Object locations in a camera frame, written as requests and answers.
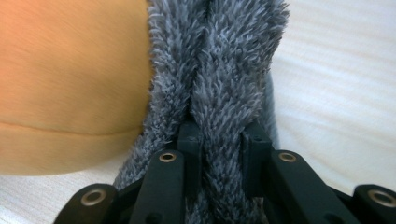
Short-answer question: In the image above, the grey fluffy cloth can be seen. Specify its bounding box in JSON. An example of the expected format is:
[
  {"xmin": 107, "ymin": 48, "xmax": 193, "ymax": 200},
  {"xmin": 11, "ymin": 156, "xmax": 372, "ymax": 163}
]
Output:
[{"xmin": 113, "ymin": 0, "xmax": 290, "ymax": 224}]

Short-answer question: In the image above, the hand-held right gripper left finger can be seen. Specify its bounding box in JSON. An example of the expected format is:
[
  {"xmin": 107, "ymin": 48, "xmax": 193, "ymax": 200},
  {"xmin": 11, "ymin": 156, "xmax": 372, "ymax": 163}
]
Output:
[{"xmin": 177, "ymin": 120, "xmax": 205, "ymax": 200}]

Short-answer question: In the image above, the orange plush toy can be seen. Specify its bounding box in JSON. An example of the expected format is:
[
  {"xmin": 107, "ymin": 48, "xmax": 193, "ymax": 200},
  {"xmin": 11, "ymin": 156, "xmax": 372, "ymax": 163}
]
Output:
[{"xmin": 0, "ymin": 0, "xmax": 155, "ymax": 176}]

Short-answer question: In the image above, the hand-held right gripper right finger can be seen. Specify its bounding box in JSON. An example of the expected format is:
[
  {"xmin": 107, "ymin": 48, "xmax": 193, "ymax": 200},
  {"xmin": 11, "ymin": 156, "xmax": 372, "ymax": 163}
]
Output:
[{"xmin": 242, "ymin": 122, "xmax": 274, "ymax": 197}]

